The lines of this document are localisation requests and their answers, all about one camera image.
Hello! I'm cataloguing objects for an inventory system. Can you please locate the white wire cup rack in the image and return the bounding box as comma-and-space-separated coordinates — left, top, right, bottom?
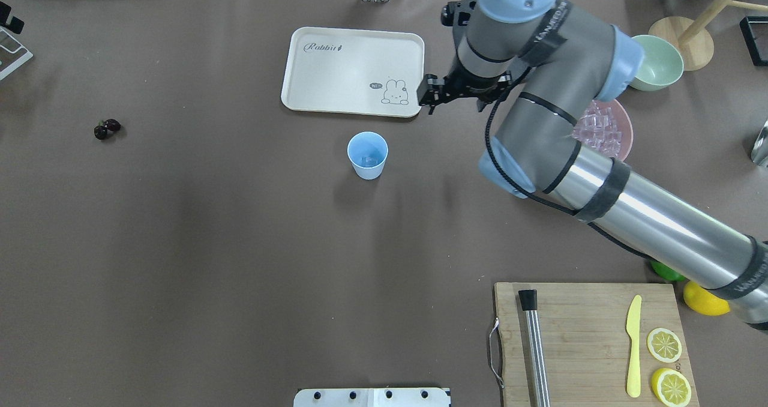
0, 28, 34, 80

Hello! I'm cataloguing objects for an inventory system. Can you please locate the wooden cutting board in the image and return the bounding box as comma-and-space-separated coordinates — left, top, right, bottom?
494, 282, 685, 406

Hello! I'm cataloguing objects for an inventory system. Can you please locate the green ceramic bowl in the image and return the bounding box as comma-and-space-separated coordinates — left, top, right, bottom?
630, 34, 684, 92

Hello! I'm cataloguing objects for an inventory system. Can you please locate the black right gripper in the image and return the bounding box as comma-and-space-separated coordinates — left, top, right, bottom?
417, 0, 514, 115

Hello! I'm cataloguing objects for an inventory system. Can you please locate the yellow lemon near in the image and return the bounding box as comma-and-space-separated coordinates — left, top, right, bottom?
683, 280, 731, 316

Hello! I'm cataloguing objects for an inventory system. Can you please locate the wooden cup stand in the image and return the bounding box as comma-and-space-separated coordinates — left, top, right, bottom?
648, 0, 766, 71

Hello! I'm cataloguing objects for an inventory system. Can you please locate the cream rabbit tray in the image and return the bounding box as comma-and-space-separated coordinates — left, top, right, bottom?
281, 26, 425, 118

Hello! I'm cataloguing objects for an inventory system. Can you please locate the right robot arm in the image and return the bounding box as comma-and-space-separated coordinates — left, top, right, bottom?
414, 0, 767, 331

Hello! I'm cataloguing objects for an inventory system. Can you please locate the lemon slice lower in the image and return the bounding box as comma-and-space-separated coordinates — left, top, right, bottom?
650, 368, 693, 406

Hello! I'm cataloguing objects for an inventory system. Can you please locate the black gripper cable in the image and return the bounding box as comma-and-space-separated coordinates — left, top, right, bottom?
485, 65, 652, 261

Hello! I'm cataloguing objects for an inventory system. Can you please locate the lemon slice upper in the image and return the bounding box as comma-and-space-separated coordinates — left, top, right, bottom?
646, 327, 683, 364

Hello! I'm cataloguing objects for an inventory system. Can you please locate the steel shaker cup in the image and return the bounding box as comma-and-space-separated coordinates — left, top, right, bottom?
751, 120, 768, 168

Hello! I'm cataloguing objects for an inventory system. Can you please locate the steel muddler black tip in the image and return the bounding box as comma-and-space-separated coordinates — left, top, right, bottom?
518, 289, 551, 406

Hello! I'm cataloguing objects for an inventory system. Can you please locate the yellow plastic knife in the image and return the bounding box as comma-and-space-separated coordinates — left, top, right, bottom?
625, 295, 642, 398

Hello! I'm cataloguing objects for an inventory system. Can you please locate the lemon slice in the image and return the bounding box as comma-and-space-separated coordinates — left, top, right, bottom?
646, 327, 683, 364
650, 368, 693, 406

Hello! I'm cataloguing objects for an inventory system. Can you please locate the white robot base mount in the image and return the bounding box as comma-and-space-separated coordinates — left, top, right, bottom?
293, 387, 452, 406

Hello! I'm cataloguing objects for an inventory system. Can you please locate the light blue plastic cup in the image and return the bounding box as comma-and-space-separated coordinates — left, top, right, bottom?
347, 131, 389, 180

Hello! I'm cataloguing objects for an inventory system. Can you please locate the pink bowl of ice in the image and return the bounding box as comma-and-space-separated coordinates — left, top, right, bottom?
572, 100, 634, 161

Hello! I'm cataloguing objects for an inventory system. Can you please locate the dark red cherry pair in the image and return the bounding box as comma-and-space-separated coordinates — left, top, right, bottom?
94, 119, 122, 140

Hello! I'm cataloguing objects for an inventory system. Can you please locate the green lime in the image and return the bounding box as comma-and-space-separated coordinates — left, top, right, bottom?
649, 260, 687, 282

